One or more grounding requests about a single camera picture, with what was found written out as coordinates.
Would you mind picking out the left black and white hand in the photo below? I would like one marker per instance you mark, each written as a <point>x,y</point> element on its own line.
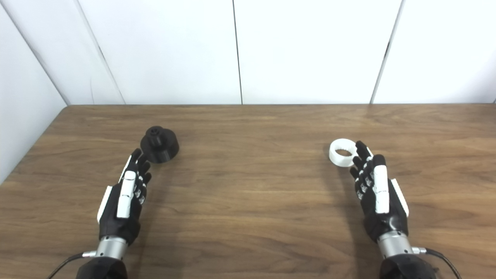
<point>116,221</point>

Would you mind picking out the right black and white hand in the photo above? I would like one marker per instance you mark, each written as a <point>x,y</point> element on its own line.
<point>387,221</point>

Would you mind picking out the round black plastic part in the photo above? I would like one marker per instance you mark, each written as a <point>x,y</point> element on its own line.
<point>161,147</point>

